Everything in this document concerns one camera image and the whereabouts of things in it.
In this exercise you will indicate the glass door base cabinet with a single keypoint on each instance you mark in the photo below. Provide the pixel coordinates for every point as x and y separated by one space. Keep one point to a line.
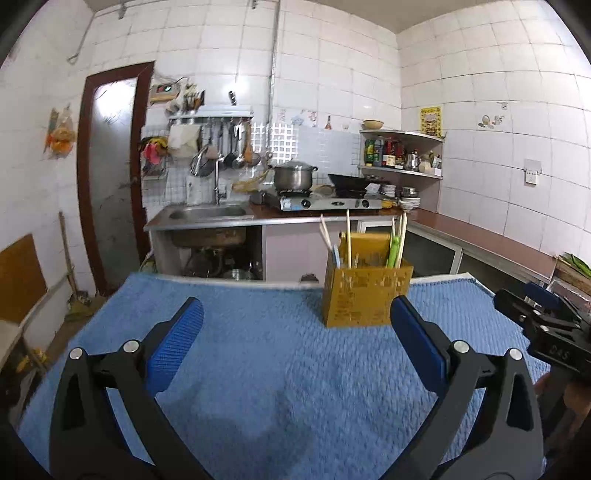
438 258

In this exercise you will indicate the wooden spatula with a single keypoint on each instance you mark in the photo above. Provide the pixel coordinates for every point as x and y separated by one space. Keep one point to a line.
248 150

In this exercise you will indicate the steel cooking pot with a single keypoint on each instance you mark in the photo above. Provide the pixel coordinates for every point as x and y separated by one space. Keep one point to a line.
295 177

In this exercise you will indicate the light wooden stool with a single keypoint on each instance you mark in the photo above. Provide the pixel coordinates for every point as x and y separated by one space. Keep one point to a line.
10 334

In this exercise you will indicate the cup of chopsticks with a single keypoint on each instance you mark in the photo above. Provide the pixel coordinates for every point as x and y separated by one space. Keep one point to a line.
191 104

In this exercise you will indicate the wooden board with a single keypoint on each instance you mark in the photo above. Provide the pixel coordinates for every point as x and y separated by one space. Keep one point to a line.
21 277

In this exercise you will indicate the white corner shelf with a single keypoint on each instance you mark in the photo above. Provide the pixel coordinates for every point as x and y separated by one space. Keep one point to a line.
406 134

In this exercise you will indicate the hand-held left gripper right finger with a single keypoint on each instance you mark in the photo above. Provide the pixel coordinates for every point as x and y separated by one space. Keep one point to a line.
415 341

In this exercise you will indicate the white detergent bottle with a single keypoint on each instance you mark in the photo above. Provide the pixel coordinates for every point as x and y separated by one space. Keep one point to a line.
194 193

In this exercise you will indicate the stack of white bowls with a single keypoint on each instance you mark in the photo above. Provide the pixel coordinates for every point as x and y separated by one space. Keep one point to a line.
410 198

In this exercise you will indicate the pale blue spoon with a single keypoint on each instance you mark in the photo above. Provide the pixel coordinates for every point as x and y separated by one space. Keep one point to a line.
337 256

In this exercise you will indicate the person's right hand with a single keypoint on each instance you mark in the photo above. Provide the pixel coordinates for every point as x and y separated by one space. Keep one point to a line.
579 397

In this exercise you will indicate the vertical wall pipe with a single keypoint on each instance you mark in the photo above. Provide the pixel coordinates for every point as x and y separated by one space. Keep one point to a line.
274 78

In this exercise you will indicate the bent grey wall pipe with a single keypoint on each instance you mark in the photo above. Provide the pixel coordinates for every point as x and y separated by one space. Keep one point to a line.
85 32

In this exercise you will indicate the blue knitted blanket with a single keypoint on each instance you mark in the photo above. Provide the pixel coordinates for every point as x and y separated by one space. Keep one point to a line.
277 346

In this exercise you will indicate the yellow plastic utensil holder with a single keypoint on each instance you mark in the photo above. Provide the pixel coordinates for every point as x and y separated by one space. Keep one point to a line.
364 295

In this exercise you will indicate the metal wall utensil rack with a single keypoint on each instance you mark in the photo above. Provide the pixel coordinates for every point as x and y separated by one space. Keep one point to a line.
212 112

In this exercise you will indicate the steel sink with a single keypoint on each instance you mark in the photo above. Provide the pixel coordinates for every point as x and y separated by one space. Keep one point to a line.
207 212

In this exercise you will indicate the red and yellow gloves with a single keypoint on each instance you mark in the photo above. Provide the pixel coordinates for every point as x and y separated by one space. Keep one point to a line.
152 151

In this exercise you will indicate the brown framed glass door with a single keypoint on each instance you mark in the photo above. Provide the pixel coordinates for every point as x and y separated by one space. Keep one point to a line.
113 184

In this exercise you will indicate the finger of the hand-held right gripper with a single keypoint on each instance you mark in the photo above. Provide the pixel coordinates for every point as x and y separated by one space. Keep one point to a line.
542 293
510 302

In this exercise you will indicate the white wall socket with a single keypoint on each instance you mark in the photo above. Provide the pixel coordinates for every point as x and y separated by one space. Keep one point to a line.
533 171

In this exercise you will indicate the wall stickers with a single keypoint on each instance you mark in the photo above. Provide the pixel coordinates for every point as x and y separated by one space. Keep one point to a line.
490 121

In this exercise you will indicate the wooden stick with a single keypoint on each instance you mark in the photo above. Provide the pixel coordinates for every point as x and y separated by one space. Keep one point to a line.
69 258

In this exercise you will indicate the yellow wall poster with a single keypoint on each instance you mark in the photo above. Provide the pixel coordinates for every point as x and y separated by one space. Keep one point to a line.
431 121

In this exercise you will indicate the gas stove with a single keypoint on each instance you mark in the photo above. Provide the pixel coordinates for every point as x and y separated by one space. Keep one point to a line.
323 202

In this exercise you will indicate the hanging plastic bag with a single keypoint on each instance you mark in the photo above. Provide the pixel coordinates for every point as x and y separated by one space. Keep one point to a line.
60 136

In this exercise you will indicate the cream bowl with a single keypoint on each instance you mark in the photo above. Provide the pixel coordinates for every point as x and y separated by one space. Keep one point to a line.
372 124

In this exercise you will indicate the black wok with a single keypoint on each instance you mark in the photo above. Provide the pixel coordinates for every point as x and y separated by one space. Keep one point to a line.
348 181

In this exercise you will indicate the brown kitchen countertop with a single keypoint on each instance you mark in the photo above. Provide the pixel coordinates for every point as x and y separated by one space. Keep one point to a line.
485 242

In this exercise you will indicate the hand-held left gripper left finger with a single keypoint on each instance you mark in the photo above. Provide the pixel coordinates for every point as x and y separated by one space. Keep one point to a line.
178 341

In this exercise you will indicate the white hanging cloth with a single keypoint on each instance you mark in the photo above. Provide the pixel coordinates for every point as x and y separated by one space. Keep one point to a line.
183 141

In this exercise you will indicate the green bottle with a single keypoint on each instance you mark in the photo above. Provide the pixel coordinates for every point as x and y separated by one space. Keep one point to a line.
369 154

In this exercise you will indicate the steel faucet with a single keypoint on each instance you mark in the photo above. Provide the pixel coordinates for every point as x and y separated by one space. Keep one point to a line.
218 184

